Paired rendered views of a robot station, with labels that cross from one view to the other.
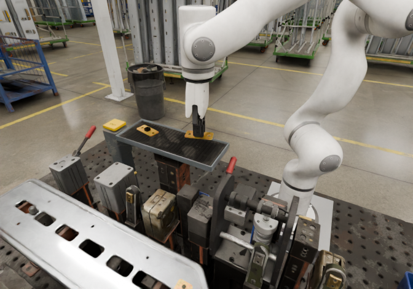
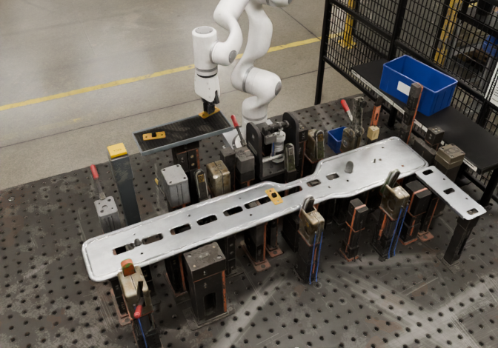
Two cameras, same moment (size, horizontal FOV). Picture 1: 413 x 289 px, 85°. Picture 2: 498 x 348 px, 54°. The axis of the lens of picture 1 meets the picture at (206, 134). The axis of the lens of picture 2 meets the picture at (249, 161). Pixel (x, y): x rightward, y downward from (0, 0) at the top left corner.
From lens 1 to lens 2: 1.45 m
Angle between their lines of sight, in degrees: 43
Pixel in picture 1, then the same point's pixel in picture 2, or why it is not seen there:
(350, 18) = not seen: outside the picture
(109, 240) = (210, 210)
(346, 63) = (264, 24)
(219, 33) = (237, 45)
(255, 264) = (290, 155)
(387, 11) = not seen: outside the picture
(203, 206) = (241, 152)
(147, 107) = not seen: outside the picture
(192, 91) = (214, 82)
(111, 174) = (174, 175)
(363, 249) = not seen: hidden behind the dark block
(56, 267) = (205, 237)
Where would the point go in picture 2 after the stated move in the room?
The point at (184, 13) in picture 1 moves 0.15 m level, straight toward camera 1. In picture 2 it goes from (206, 39) to (244, 50)
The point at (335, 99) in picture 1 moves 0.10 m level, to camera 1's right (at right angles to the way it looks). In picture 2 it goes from (264, 47) to (278, 39)
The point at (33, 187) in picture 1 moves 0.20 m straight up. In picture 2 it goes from (101, 242) to (89, 201)
